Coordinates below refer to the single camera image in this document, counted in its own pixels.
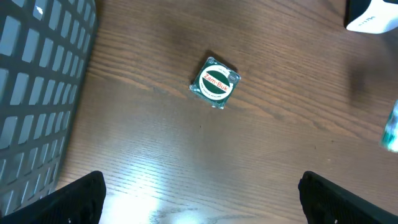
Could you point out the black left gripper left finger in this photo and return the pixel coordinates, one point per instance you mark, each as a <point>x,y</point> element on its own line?
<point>78,202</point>

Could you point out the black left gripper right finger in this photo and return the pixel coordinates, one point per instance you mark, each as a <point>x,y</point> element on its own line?
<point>325,202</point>

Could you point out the dark grey plastic basket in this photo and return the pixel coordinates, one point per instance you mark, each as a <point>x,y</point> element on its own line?
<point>45,50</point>

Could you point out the green Kleenex tissue pack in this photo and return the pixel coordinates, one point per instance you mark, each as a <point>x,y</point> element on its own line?
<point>389,135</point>

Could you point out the white barcode scanner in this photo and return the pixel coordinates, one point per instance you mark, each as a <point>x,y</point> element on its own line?
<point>371,16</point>

